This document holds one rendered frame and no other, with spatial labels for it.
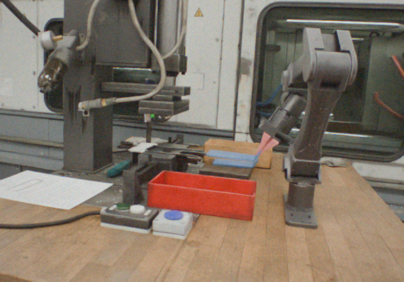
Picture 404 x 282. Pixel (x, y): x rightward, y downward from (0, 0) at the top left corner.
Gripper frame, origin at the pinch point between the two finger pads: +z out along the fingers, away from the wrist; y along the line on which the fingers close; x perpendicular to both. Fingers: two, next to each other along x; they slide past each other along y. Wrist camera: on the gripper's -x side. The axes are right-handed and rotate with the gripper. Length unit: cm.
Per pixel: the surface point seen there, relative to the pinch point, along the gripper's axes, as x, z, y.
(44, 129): -68, 73, 96
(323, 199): 2.9, -1.0, -21.8
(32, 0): -70, 18, 142
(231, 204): 24.0, 8.6, -0.4
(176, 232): 37.4, 15.3, 6.2
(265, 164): -24.5, 6.2, -6.5
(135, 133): -64, 41, 50
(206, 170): -7.3, 15.7, 9.3
